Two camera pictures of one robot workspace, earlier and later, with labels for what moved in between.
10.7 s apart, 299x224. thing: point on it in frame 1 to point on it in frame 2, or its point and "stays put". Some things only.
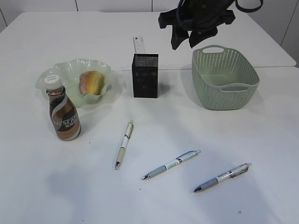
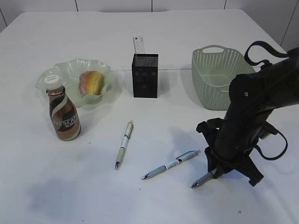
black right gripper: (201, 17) to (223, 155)
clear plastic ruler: (139, 44) stays put
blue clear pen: (178, 160) stays put
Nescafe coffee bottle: (64, 115) stays put
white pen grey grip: (240, 170) to (205, 178)
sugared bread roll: (91, 82) stays put
